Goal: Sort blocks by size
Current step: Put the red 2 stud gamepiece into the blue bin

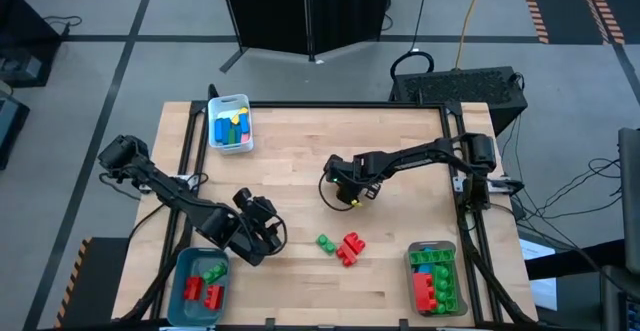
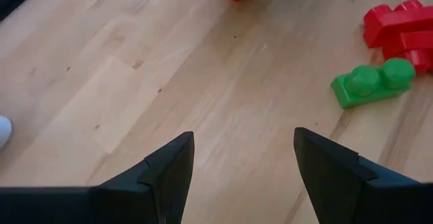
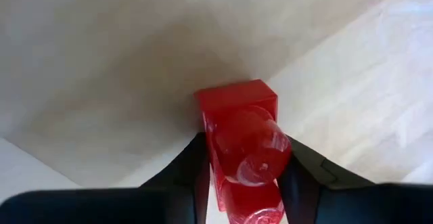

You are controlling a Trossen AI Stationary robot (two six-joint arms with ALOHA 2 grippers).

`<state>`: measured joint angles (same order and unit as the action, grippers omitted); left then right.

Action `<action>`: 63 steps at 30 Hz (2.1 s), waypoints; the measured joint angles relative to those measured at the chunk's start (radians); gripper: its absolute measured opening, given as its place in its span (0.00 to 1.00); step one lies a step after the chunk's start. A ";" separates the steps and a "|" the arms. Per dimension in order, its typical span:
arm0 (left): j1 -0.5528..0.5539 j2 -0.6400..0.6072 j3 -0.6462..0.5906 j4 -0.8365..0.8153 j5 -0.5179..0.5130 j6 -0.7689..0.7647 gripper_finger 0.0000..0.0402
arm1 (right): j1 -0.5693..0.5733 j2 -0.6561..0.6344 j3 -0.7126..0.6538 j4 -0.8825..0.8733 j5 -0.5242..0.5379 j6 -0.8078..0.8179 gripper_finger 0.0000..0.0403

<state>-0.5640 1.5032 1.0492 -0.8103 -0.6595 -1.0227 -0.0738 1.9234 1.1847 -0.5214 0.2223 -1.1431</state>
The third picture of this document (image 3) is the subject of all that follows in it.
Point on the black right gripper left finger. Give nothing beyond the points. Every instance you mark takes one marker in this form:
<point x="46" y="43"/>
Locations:
<point x="135" y="207"/>

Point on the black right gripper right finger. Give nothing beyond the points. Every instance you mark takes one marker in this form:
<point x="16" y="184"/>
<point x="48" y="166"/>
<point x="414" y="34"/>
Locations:
<point x="338" y="203"/>

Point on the small red stud brick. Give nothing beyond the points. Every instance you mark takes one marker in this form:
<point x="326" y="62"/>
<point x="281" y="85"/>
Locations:
<point x="236" y="99"/>

